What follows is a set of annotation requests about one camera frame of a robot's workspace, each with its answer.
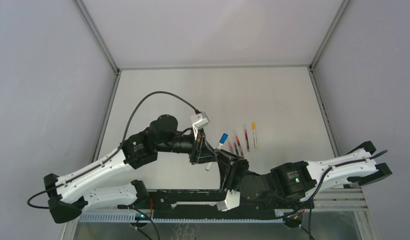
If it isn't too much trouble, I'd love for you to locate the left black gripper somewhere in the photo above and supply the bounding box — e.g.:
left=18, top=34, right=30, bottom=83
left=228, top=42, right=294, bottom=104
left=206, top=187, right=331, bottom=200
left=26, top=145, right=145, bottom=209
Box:
left=157, top=125, right=215, bottom=164

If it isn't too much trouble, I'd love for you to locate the dark red gel pen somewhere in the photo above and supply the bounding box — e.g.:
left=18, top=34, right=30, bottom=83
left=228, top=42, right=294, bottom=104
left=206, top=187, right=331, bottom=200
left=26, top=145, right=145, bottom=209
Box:
left=233, top=131, right=244, bottom=156

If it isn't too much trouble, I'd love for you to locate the blue marker cap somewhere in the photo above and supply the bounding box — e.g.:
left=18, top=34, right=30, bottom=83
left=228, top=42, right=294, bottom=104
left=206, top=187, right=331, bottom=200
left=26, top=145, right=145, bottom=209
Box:
left=219, top=133, right=228, bottom=145

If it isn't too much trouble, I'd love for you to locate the white marker orange tip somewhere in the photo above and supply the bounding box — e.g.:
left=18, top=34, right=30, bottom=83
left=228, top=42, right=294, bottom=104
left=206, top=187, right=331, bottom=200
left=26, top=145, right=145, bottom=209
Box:
left=253, top=128, right=258, bottom=149

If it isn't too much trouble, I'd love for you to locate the black gel pen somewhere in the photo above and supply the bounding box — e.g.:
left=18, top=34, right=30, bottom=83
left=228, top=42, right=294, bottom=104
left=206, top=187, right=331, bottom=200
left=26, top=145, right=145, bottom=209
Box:
left=234, top=142, right=240, bottom=156

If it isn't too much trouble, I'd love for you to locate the blue capped white marker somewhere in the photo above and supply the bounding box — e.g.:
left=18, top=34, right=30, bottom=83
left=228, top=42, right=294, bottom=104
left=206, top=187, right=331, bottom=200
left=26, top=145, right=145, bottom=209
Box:
left=205, top=143, right=223, bottom=171

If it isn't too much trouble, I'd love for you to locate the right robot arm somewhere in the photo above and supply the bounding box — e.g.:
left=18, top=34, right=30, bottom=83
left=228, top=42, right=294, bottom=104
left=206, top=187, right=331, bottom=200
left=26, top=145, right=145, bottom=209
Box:
left=214, top=141, right=392, bottom=208

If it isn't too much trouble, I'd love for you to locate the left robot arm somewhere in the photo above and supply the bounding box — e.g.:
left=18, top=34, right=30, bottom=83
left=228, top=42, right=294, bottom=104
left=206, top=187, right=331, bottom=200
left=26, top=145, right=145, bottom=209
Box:
left=43, top=112, right=210, bottom=224

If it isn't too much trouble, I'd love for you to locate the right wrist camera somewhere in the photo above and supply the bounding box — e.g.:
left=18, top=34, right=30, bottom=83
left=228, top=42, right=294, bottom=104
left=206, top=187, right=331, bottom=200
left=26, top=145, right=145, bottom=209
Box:
left=216, top=190, right=241, bottom=212

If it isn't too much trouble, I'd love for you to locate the left camera cable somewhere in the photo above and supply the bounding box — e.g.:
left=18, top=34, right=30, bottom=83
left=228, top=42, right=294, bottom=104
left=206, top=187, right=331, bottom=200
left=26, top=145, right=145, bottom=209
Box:
left=26, top=91, right=200, bottom=210

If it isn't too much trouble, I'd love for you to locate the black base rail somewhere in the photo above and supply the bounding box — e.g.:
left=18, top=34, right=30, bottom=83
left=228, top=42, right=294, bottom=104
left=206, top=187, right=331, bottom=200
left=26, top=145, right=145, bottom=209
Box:
left=118, top=188, right=315, bottom=220

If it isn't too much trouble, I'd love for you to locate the aluminium frame right post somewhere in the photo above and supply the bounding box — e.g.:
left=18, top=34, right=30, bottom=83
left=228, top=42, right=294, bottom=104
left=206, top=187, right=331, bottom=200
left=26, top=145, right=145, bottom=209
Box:
left=307, top=0, right=353, bottom=157

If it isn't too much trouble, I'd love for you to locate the aluminium frame post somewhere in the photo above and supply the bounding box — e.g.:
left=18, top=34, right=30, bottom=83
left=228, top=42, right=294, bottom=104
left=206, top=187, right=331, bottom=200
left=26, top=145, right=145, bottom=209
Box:
left=72, top=0, right=120, bottom=148
left=307, top=0, right=353, bottom=157

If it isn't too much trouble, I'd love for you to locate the aluminium frame back rail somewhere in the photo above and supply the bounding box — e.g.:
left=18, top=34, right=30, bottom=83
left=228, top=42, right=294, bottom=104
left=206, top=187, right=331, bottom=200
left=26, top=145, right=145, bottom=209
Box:
left=119, top=64, right=311, bottom=71

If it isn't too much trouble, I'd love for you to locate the white cable tray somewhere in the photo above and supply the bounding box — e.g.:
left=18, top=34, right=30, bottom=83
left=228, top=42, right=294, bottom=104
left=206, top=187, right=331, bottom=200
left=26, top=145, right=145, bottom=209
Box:
left=78, top=211, right=283, bottom=224

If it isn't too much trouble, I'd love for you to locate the aluminium frame left post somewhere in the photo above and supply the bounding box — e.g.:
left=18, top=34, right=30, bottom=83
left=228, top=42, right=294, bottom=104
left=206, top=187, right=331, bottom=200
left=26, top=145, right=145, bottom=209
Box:
left=72, top=0, right=120, bottom=148

